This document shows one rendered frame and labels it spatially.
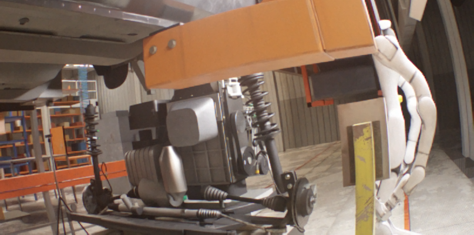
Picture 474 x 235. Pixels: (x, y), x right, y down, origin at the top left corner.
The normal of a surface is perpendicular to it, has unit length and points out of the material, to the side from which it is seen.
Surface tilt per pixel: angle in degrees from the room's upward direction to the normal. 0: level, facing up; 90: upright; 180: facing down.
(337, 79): 90
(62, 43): 98
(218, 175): 90
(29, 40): 98
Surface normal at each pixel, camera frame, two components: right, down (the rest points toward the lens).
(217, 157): -0.46, 0.03
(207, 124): 0.65, -0.13
